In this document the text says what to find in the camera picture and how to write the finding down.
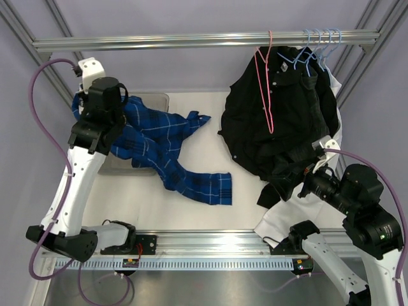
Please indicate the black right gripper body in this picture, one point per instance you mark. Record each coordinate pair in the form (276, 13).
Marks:
(323, 184)

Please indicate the white slotted cable duct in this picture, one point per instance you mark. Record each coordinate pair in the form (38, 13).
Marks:
(184, 264)

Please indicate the blue plaid shirt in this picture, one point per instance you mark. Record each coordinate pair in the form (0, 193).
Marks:
(153, 139)

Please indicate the black shirt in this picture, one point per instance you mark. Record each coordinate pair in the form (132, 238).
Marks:
(303, 108)

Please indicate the pink wire hanger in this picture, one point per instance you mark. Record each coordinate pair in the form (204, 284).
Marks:
(265, 97)

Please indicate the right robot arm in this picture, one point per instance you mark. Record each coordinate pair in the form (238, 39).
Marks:
(375, 233)

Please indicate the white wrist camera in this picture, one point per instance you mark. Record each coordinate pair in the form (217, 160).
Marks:
(89, 70)
(325, 149)

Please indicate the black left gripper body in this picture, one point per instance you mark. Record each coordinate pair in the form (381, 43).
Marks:
(122, 120)

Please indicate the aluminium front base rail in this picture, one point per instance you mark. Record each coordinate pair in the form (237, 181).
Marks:
(229, 243)

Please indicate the aluminium hanging rail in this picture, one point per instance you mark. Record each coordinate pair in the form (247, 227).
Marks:
(212, 40)

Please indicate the white shirt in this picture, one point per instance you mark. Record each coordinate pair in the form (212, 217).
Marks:
(277, 220)

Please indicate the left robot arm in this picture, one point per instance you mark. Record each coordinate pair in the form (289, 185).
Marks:
(61, 231)

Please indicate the right aluminium frame post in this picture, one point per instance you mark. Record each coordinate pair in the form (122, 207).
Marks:
(383, 18)

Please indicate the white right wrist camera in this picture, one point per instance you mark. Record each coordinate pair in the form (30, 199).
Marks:
(325, 149)

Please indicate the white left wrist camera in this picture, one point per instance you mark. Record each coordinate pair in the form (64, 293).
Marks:
(89, 70)

